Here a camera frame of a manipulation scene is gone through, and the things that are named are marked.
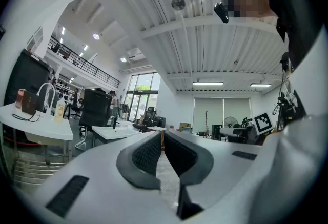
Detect white roller blinds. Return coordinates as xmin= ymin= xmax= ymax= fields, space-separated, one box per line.
xmin=193 ymin=97 xmax=252 ymax=133

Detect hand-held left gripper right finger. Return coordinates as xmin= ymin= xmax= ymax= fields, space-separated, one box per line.
xmin=163 ymin=129 xmax=268 ymax=221

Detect standing fan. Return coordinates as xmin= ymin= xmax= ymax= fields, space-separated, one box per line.
xmin=221 ymin=116 xmax=238 ymax=129

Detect black mesh office chair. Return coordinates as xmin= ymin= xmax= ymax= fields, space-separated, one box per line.
xmin=75 ymin=88 xmax=120 ymax=151

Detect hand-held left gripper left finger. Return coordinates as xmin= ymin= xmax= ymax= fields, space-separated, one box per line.
xmin=17 ymin=130 xmax=178 ymax=224

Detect pink tumbler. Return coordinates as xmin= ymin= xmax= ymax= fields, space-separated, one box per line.
xmin=15 ymin=89 xmax=27 ymax=109

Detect metal step rack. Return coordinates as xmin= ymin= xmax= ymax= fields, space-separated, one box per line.
xmin=11 ymin=140 xmax=72 ymax=188

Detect wooden coat rack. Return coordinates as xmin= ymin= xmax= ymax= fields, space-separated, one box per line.
xmin=203 ymin=110 xmax=210 ymax=138

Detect black cord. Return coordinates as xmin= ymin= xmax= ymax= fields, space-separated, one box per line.
xmin=12 ymin=110 xmax=42 ymax=123

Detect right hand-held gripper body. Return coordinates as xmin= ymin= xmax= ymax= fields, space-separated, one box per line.
xmin=239 ymin=112 xmax=274 ymax=145

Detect large glass window wall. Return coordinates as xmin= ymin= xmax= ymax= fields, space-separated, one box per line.
xmin=125 ymin=72 xmax=161 ymax=123

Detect black headrest office chair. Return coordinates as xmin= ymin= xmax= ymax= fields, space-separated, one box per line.
xmin=132 ymin=107 xmax=157 ymax=133

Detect white curved faucet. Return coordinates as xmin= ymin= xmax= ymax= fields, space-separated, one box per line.
xmin=36 ymin=82 xmax=56 ymax=116

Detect clear yellow pump bottle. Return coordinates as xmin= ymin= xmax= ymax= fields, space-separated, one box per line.
xmin=53 ymin=97 xmax=67 ymax=124

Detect ceiling air conditioner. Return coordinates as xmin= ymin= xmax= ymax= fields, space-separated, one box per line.
xmin=127 ymin=48 xmax=146 ymax=63

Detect brown pouch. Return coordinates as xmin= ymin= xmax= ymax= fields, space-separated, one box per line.
xmin=21 ymin=90 xmax=39 ymax=115

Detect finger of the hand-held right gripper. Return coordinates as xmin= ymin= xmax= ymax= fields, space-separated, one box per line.
xmin=219 ymin=127 xmax=241 ymax=143

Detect dark grey bin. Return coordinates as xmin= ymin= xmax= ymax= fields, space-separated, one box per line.
xmin=4 ymin=48 xmax=55 ymax=116

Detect black mezzanine railing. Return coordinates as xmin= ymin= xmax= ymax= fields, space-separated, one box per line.
xmin=48 ymin=35 xmax=121 ymax=88

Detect black head-worn camera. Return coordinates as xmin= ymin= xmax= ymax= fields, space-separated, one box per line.
xmin=214 ymin=2 xmax=230 ymax=24

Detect person's black shirt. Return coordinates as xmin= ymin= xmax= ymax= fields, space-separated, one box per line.
xmin=268 ymin=0 xmax=328 ymax=72

